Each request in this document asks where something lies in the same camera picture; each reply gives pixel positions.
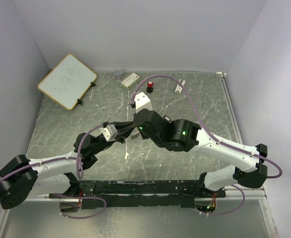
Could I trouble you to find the silver keys bunch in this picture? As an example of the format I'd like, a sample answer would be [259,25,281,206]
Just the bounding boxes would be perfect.
[130,132,140,140]

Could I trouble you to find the black key fob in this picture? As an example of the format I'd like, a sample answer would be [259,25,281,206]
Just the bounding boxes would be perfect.
[163,115,171,122]

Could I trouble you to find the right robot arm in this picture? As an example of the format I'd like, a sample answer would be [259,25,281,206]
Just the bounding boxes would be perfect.
[133,109,267,197]

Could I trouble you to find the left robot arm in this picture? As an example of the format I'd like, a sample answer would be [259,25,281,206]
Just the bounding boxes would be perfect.
[0,121,135,210]

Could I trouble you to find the red black stamp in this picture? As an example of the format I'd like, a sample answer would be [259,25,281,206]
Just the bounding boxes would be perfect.
[146,80,153,93]

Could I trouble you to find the green white small box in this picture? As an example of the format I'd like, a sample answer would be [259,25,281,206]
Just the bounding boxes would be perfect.
[121,73,140,90]

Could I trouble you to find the clear plastic cup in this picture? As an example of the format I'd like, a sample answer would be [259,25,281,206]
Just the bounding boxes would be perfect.
[113,67,123,80]

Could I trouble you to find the white plastic clip tool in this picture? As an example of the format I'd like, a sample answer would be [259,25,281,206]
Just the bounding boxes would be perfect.
[175,79,186,94]

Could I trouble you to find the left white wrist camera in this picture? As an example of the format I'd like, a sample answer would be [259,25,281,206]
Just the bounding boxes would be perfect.
[100,124,118,142]

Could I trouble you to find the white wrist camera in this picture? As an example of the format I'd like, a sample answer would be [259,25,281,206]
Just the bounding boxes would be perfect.
[132,92,152,113]
[100,124,118,142]

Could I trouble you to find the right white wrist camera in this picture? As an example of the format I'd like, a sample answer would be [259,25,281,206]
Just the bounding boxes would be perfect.
[132,92,152,113]

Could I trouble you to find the small whiteboard with yellow frame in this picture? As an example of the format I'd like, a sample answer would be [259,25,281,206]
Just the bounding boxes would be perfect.
[38,54,97,111]

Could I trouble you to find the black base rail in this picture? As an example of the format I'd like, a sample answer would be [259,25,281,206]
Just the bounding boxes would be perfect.
[63,180,225,208]

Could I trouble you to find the white corner bracket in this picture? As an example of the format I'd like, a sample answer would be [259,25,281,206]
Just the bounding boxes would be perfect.
[217,71,227,77]

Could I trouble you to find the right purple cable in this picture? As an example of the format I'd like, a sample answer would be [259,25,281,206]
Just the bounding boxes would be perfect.
[130,74,283,217]

